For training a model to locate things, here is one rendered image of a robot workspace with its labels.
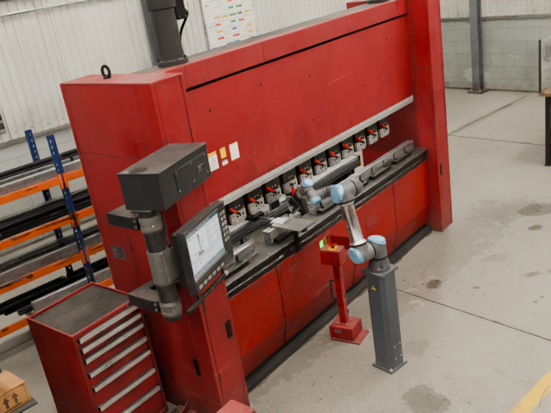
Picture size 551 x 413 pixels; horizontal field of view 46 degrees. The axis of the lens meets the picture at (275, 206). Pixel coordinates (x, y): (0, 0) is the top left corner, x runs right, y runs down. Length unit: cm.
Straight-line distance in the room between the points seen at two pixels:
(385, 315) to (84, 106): 238
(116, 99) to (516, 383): 310
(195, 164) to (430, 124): 338
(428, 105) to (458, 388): 282
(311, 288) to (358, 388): 90
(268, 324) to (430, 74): 285
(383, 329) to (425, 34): 284
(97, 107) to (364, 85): 248
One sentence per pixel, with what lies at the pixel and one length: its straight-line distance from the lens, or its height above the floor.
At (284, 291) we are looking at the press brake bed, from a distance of 480.
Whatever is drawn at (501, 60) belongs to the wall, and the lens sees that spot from 1219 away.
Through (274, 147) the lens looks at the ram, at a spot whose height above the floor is 155.
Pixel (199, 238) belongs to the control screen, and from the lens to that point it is 345.
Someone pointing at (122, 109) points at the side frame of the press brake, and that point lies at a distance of 382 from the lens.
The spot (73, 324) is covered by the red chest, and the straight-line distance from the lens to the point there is 409.
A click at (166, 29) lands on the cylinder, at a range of 405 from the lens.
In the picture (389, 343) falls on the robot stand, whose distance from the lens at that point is 464.
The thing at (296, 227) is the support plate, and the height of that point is 100.
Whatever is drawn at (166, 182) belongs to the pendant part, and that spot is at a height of 188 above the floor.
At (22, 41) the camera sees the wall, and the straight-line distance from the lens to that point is 822.
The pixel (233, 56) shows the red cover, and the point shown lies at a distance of 431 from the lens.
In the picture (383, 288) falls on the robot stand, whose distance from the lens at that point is 441.
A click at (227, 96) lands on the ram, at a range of 428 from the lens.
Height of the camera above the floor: 283
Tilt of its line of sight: 21 degrees down
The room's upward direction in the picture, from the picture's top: 9 degrees counter-clockwise
